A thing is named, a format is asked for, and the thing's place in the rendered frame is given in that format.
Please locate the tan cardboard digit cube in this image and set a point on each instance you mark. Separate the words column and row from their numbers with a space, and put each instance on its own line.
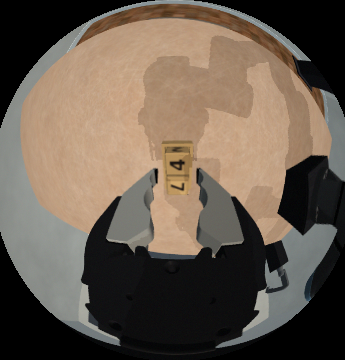
column 177, row 160
column 177, row 184

